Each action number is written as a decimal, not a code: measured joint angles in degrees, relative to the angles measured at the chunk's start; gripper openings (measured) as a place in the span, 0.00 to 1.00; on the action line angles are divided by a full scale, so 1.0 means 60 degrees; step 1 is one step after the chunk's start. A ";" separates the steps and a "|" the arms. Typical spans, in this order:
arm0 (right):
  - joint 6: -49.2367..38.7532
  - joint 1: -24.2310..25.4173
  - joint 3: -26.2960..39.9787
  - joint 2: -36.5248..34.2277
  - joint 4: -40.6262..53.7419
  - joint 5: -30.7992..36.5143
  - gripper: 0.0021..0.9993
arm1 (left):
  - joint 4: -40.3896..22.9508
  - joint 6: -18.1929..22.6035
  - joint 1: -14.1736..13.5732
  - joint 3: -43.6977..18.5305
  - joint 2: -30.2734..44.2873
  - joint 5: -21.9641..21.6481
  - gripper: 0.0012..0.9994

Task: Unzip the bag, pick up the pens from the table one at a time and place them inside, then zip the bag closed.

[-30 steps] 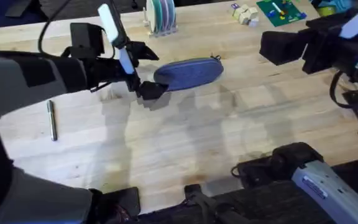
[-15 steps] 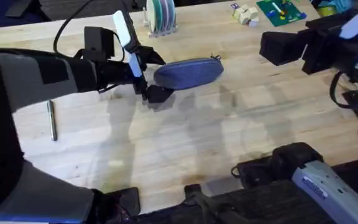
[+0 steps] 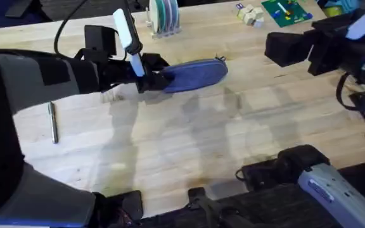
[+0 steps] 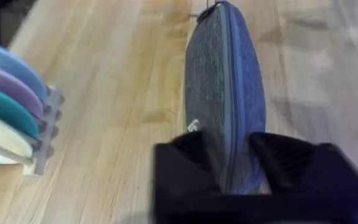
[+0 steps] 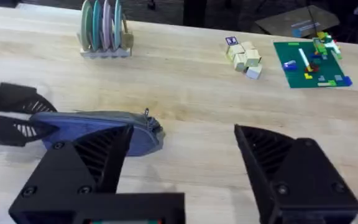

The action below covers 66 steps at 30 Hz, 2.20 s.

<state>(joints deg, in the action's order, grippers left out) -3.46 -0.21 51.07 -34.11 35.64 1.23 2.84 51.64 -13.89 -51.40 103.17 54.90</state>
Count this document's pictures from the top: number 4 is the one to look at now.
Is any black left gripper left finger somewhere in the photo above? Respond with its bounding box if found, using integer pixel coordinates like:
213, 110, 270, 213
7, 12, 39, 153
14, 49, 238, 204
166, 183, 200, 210
152, 130, 222, 197

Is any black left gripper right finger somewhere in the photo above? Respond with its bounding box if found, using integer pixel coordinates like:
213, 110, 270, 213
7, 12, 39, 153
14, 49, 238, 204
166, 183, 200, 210
249, 131, 358, 197

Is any grey and blue zip bag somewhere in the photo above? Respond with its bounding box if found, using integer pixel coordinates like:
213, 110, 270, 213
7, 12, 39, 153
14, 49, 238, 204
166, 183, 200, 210
184, 0, 267, 195

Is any grey peg plate rack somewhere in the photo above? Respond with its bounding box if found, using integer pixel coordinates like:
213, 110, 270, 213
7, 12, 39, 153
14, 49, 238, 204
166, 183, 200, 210
0, 85, 65, 182

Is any cream plate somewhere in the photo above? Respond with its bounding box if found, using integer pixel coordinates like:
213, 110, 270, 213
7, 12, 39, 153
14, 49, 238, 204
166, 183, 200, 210
0, 111, 34, 165

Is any teal plate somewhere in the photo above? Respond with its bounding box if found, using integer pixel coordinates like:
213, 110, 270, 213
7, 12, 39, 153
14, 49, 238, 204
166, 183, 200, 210
0, 82, 40, 139

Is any purple plate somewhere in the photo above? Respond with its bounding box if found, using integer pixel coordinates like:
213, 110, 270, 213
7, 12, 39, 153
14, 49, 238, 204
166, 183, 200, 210
0, 60, 45, 120

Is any blue plate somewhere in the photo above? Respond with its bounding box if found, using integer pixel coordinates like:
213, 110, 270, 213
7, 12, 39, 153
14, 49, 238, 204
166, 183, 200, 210
0, 39, 48, 103

